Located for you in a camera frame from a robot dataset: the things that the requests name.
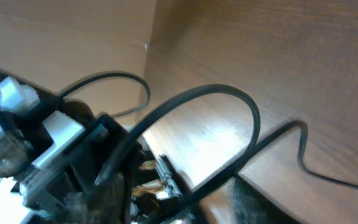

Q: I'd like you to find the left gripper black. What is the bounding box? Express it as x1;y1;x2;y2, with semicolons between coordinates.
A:
0;69;145;223

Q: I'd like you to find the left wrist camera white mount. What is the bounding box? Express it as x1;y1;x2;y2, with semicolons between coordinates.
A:
0;77;93;169

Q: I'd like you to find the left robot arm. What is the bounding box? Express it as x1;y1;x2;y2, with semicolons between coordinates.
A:
0;69;145;223

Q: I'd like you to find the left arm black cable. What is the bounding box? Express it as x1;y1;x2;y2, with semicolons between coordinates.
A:
57;70;151;119

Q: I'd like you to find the black usb cable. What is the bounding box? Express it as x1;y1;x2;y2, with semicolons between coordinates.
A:
94;83;262;218

